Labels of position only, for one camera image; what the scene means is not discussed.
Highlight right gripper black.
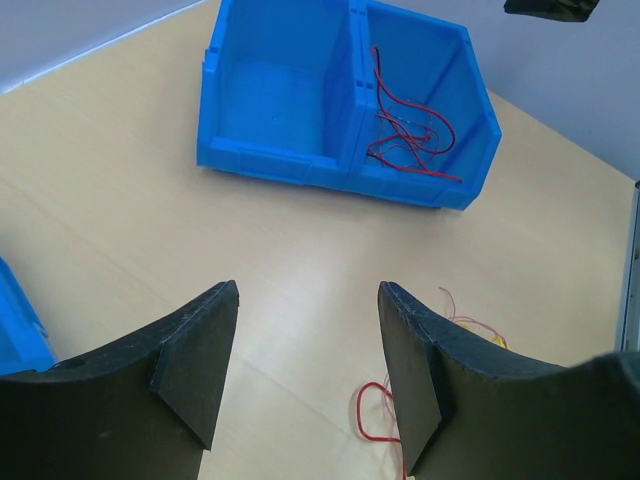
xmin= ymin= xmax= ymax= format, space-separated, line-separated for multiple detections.
xmin=503 ymin=0 xmax=599 ymax=23

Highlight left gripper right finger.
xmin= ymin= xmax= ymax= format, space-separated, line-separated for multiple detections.
xmin=378 ymin=282 xmax=639 ymax=479

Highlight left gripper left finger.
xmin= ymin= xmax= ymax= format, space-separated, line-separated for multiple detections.
xmin=1 ymin=280 xmax=239 ymax=479

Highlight wire bundle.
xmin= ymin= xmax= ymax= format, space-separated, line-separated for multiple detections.
xmin=357 ymin=285 xmax=509 ymax=476

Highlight red wire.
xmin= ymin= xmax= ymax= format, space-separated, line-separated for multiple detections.
xmin=366 ymin=45 xmax=464 ymax=182

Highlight small blue bin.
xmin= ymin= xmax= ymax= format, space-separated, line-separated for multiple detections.
xmin=0 ymin=260 xmax=57 ymax=375

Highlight large divided blue bin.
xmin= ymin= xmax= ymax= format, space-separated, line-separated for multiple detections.
xmin=196 ymin=1 xmax=501 ymax=210

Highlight aluminium frame rails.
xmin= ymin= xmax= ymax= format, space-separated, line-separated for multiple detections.
xmin=616 ymin=182 xmax=640 ymax=351

